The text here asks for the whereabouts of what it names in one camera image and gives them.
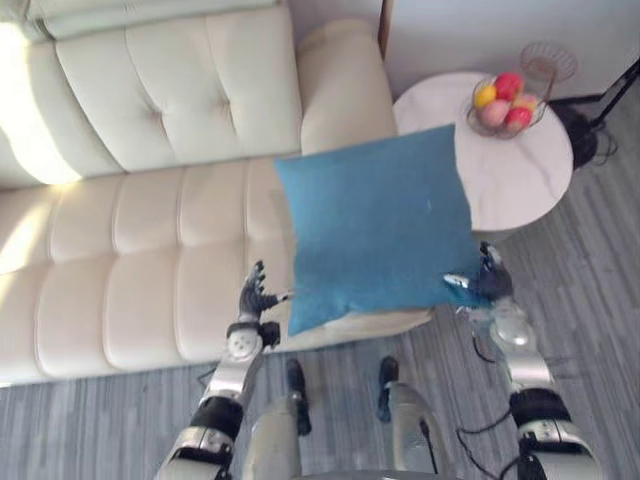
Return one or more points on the robot left dark foot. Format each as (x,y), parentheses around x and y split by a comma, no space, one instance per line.
(295,377)

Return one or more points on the pale sofa back cushion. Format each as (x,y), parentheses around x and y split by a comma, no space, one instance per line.
(150,17)

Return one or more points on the blue fabric cushion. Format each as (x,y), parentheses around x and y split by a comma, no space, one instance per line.
(380,220)

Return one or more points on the robot dark foot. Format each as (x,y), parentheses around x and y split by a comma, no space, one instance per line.
(388,375)
(295,377)

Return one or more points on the robot right dark foot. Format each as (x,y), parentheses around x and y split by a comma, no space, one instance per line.
(388,375)

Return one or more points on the robot right silver leg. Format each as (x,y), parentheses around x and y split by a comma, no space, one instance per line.
(412,425)

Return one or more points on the cream leather sofa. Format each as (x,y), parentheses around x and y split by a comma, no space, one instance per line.
(150,225)

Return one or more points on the peach coloured fruit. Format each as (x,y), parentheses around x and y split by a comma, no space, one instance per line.
(528,102)

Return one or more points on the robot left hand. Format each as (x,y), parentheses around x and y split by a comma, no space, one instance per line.
(252,300)

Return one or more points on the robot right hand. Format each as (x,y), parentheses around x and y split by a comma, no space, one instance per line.
(492,285)

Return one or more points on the robot left silver arm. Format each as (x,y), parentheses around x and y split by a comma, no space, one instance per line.
(235,370)

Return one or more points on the pink apple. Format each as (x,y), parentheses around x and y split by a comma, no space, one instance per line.
(495,113)

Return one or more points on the large red apple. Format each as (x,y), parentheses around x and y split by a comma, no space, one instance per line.
(508,85)

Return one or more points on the black tripod stand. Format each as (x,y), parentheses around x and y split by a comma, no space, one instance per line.
(580,135)

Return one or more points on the yellow orange fruit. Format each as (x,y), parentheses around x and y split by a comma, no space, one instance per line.
(485,96)

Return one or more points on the robot right silver arm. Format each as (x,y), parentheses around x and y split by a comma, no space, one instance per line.
(530,370)

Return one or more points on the round white marble side table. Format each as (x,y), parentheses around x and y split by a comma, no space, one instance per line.
(515,175)

